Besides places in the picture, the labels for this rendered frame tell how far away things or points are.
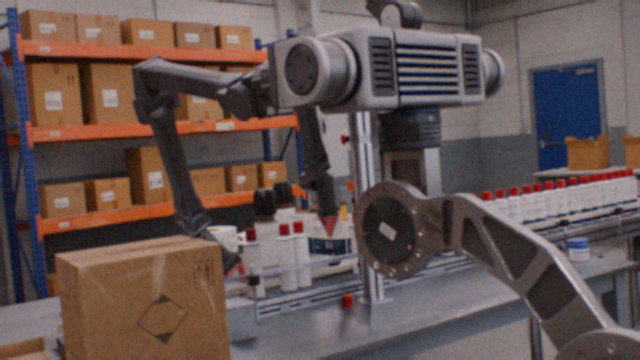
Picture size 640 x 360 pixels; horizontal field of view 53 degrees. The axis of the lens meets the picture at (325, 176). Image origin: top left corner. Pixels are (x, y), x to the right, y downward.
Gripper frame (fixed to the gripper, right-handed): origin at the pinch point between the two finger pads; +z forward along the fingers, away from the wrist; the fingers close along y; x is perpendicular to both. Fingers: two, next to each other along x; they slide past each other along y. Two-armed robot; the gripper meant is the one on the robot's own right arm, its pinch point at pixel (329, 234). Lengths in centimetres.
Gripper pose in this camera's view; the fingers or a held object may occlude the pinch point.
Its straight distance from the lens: 213.8
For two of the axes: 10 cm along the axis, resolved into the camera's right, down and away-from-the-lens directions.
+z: 0.9, 9.9, 0.6
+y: -8.3, 1.1, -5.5
